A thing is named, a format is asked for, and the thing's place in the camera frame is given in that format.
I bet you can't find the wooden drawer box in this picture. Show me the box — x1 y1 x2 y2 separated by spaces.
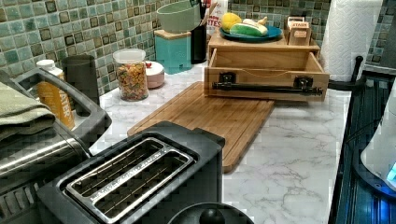
204 56 330 102

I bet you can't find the wooden drawer cabinet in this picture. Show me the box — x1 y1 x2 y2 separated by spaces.
208 31 320 70

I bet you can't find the black tumbler cup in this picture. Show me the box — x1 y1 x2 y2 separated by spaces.
61 54 100 105

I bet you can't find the bamboo cutting board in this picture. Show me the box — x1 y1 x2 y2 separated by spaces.
127 81 275 174

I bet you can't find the white pink lidded bowl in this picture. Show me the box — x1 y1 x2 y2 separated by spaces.
146 61 164 89

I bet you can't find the teal canister wooden lid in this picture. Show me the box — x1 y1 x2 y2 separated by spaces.
154 30 191 75

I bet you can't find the glass jar of cereal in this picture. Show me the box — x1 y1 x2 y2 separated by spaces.
113 49 149 101

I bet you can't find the black utensil holder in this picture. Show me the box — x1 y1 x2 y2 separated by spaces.
191 25 206 63

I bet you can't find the black two-slot toaster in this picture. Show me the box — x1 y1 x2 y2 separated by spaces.
37 121 225 224

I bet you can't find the oat bites box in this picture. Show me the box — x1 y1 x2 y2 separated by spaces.
206 0 228 35

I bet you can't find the toy watermelon slice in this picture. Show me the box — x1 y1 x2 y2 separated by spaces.
229 23 268 36

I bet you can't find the yellow toy lemon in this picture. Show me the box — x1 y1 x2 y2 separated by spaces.
221 12 242 33

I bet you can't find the wooden spatula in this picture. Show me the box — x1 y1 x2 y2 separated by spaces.
200 1 218 25

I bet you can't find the toy banana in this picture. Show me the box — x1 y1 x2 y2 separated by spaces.
243 17 268 26

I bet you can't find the blue plate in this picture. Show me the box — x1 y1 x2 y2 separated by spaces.
219 26 282 43

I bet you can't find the small wooden tea box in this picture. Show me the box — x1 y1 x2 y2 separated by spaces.
285 16 311 46

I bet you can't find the orange bottle white cap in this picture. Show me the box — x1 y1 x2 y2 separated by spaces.
36 60 75 130

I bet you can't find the black paper towel holder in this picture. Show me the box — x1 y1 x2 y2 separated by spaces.
328 56 366 91

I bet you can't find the paper towel roll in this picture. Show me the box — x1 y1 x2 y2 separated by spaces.
320 0 383 82

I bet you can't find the folded olive green towel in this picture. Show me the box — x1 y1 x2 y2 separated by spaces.
0 83 55 140

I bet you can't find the black drawer handle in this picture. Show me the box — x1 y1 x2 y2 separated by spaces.
212 72 323 95

